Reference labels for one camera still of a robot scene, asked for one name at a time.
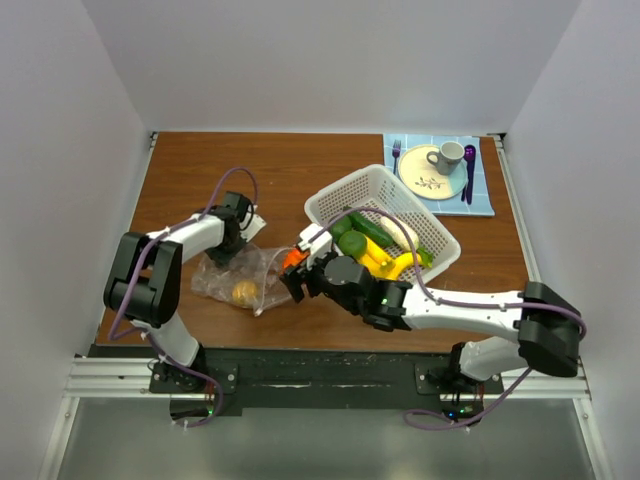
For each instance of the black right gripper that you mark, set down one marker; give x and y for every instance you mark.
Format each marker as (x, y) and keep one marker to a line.
(296, 277)

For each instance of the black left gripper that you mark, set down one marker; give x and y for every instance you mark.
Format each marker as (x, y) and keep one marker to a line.
(222, 259)

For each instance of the fake yellow banana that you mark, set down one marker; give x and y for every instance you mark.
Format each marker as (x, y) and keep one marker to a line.
(376, 260)
(394, 269)

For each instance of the clear zip top bag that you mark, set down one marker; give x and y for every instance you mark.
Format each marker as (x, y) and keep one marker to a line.
(261, 265)

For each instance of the fake yellow lemon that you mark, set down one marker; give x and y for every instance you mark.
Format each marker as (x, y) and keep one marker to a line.
(245, 293)

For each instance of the fake orange fruit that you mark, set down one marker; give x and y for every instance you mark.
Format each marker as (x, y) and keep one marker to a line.
(294, 258)

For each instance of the fake green bell pepper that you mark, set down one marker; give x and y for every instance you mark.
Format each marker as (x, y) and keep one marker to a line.
(353, 243)

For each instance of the fake green cucumber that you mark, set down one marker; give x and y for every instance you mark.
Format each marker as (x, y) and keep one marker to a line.
(370, 229)

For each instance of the fake white radish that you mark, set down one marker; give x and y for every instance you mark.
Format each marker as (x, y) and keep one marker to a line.
(403, 235)

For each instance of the fake green lime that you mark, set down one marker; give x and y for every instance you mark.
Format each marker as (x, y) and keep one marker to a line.
(340, 227)

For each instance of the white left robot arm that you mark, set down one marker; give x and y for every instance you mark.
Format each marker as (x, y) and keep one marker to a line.
(144, 283)

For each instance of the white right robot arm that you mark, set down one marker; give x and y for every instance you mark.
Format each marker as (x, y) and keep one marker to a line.
(532, 328)

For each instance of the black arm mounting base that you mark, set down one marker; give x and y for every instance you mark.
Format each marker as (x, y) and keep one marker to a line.
(314, 379)

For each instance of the cream and teal plate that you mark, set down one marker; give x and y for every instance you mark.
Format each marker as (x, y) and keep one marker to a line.
(423, 179)

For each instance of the purple plastic fork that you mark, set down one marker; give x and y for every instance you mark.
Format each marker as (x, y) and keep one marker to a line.
(396, 153)

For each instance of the grey ceramic mug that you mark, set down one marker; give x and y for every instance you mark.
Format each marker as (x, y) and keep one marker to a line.
(447, 157)

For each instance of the purple plastic spoon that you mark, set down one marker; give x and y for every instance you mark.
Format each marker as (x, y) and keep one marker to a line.
(470, 159)

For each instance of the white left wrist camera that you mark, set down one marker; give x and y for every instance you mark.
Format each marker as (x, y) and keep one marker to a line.
(253, 226)

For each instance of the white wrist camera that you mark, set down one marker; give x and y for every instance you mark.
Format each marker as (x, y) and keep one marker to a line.
(253, 226)
(314, 241)

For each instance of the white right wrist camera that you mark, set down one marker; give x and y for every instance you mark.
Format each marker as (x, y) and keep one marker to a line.
(314, 241)

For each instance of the aluminium table frame rail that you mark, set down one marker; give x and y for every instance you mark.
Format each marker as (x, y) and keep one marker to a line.
(583, 414)

